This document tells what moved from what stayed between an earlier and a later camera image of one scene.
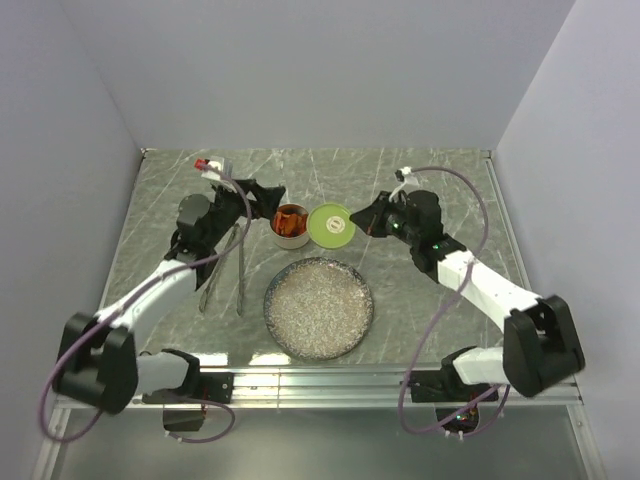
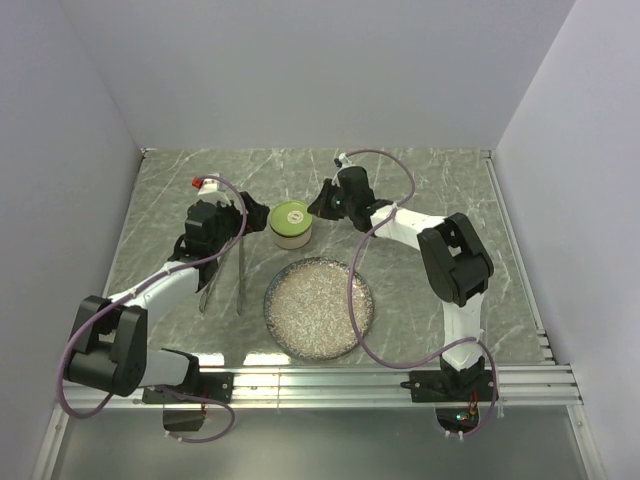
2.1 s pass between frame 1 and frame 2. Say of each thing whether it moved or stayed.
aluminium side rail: stayed
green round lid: moved
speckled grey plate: stayed
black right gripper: moved
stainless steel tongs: stayed
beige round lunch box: stayed
